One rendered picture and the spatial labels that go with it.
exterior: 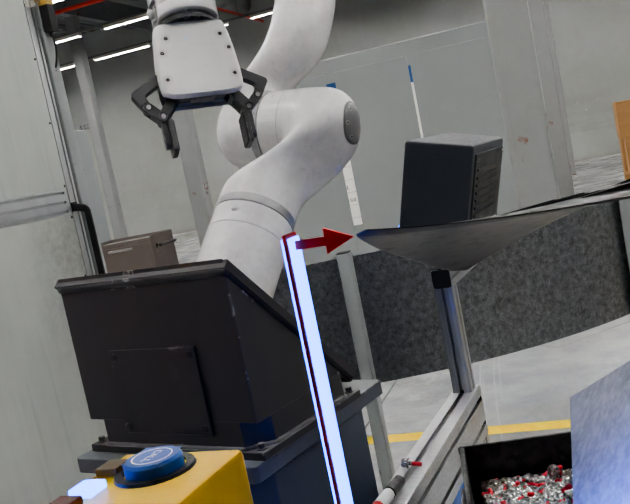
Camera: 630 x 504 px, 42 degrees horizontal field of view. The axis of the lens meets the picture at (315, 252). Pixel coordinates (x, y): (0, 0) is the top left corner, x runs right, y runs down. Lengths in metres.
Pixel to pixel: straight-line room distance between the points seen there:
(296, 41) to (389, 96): 5.54
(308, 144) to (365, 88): 5.71
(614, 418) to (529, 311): 1.96
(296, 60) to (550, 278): 1.54
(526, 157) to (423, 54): 2.07
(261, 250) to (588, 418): 0.56
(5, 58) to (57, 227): 0.53
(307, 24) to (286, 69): 0.08
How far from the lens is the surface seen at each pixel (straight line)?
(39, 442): 2.59
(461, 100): 6.77
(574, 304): 2.76
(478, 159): 1.30
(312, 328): 0.77
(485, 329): 2.60
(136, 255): 7.42
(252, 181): 1.19
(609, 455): 0.70
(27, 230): 2.61
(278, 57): 1.34
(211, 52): 1.04
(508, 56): 5.02
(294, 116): 1.23
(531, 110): 5.00
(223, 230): 1.15
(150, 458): 0.57
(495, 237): 0.77
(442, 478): 1.10
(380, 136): 6.88
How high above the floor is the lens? 1.25
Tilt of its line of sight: 6 degrees down
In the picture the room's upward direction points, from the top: 11 degrees counter-clockwise
